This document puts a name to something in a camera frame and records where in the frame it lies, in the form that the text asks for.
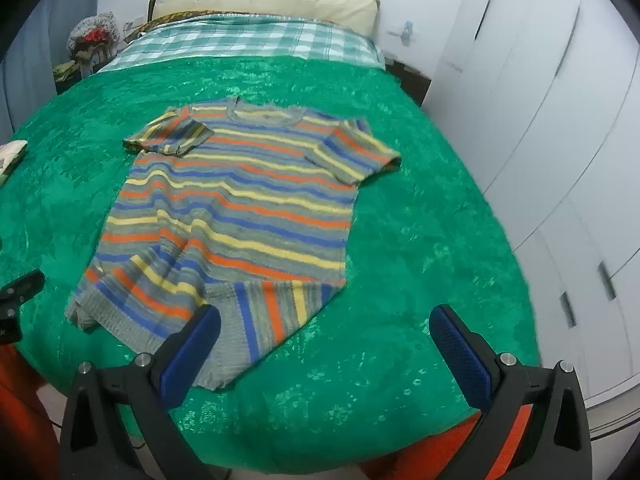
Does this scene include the light blue curtain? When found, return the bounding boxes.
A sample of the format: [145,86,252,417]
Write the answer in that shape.
[0,0,103,131]

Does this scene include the pile of assorted clothes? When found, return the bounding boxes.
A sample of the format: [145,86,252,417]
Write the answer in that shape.
[52,12,121,93]

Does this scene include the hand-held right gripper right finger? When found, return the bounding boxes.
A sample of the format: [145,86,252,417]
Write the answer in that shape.
[429,303,593,480]

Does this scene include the yellow patterned cloth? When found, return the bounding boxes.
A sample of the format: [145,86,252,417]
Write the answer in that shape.
[120,9,241,43]

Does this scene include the white wardrobe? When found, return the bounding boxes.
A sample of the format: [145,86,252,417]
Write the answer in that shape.
[425,0,640,411]

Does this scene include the blue wall hook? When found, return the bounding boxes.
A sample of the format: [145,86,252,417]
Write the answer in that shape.
[387,20,416,43]

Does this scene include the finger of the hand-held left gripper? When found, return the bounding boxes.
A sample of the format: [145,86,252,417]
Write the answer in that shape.
[0,269,46,346]

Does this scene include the dark nightstand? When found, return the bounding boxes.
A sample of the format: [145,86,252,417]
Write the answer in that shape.
[385,57,432,106]

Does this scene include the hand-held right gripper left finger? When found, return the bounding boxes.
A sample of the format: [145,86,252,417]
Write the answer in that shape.
[59,304,222,480]

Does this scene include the green white checked sheet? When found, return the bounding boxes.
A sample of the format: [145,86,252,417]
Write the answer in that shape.
[97,14,386,75]

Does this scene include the cream pillow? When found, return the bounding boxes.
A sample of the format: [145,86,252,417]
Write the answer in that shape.
[150,0,380,38]

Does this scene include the white cloth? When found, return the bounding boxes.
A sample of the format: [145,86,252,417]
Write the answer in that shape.
[0,140,28,186]

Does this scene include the striped knit t-shirt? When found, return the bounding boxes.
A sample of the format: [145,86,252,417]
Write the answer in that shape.
[64,96,403,392]

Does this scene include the green velvet blanket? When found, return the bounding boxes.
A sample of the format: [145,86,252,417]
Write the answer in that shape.
[0,55,543,476]

